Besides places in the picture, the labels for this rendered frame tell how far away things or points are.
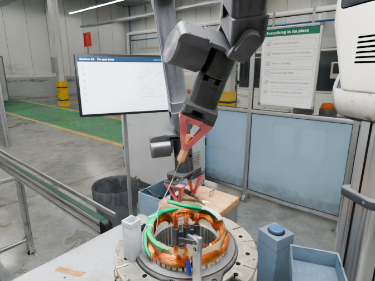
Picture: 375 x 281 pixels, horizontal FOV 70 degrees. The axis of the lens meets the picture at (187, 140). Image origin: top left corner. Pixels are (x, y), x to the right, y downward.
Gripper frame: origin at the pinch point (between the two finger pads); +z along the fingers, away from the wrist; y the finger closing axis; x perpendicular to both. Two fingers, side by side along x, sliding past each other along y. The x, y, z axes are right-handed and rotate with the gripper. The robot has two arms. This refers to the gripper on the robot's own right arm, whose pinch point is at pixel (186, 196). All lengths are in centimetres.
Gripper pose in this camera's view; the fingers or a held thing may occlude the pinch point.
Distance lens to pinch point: 88.8
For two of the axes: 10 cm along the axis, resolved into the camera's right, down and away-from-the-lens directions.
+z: 0.6, 9.6, 2.6
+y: -5.9, 2.4, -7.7
